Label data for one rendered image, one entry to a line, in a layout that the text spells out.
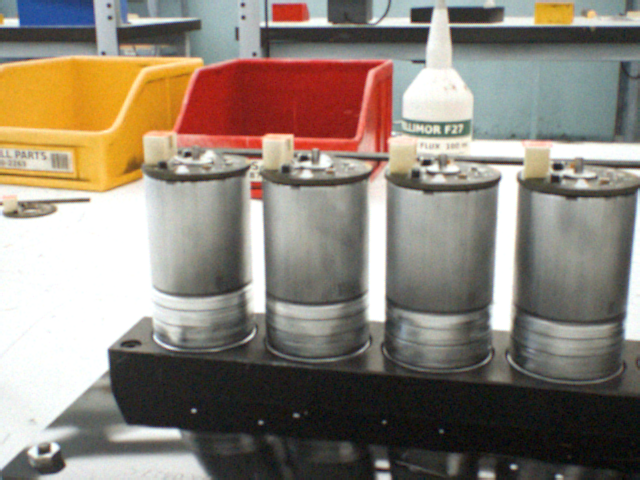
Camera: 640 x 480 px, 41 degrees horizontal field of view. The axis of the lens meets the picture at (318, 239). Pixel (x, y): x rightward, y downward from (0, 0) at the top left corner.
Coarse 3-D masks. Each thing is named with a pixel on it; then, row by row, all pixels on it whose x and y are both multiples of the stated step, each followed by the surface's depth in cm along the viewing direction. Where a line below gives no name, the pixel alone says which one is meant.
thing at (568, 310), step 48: (528, 192) 18; (528, 240) 18; (576, 240) 17; (624, 240) 17; (528, 288) 18; (576, 288) 17; (624, 288) 18; (528, 336) 18; (576, 336) 18; (624, 336) 18; (576, 384) 18
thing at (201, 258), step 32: (192, 160) 20; (160, 192) 19; (192, 192) 19; (224, 192) 19; (160, 224) 19; (192, 224) 19; (224, 224) 19; (160, 256) 19; (192, 256) 19; (224, 256) 19; (160, 288) 20; (192, 288) 19; (224, 288) 19; (160, 320) 20; (192, 320) 19; (224, 320) 20
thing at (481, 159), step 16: (368, 160) 20; (384, 160) 20; (464, 160) 20; (480, 160) 20; (496, 160) 20; (512, 160) 20; (560, 160) 20; (592, 160) 20; (608, 160) 19; (624, 160) 19
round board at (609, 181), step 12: (552, 168) 19; (564, 168) 19; (588, 168) 19; (600, 168) 19; (612, 168) 19; (528, 180) 18; (540, 180) 18; (552, 180) 17; (564, 180) 18; (588, 180) 18; (600, 180) 17; (612, 180) 17; (624, 180) 17; (636, 180) 17; (552, 192) 17; (564, 192) 17; (576, 192) 17; (588, 192) 17; (600, 192) 17; (612, 192) 17; (624, 192) 17
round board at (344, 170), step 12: (300, 156) 20; (264, 168) 19; (288, 168) 18; (336, 168) 19; (348, 168) 19; (360, 168) 19; (276, 180) 18; (288, 180) 18; (300, 180) 18; (312, 180) 18; (324, 180) 18; (336, 180) 18; (348, 180) 18
